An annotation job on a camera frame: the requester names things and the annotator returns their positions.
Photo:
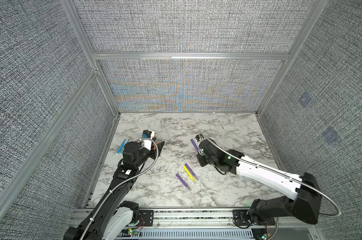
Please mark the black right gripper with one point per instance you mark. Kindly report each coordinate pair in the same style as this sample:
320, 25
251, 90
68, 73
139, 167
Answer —
200, 157

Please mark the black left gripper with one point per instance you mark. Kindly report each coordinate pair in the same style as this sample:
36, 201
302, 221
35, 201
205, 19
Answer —
154, 153

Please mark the violet highlighter pen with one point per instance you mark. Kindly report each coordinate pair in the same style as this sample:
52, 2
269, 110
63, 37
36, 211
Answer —
191, 171
195, 145

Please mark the yellow highlighter pen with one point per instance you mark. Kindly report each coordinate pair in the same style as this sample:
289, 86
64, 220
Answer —
189, 174

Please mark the blue highlighter pen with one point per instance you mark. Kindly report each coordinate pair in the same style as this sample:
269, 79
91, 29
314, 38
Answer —
120, 148

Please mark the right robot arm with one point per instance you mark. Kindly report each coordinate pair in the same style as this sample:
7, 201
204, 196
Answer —
300, 197

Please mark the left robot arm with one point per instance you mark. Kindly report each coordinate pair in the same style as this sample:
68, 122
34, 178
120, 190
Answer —
111, 215

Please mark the purple highlighter pen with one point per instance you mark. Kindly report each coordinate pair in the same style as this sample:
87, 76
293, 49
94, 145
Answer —
183, 181

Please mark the aluminium horizontal back bar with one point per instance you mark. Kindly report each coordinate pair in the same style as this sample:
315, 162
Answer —
189, 56

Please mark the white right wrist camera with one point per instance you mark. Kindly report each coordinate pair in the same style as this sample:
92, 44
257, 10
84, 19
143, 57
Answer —
199, 138

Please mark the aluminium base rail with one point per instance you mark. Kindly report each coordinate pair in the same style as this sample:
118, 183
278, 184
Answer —
191, 218

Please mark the grey slotted cable duct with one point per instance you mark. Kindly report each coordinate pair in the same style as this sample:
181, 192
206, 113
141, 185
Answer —
190, 234

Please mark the aluminium left wall bar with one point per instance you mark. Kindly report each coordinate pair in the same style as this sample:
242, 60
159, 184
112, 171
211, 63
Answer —
17, 183

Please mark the aluminium corner frame post left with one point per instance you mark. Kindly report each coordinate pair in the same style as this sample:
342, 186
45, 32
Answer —
88, 51

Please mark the aluminium corner frame post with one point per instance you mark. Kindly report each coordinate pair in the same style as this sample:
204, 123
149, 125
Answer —
303, 34
88, 51

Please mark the aluminium corner frame post right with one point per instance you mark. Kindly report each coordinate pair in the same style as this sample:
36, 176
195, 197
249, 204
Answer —
303, 34

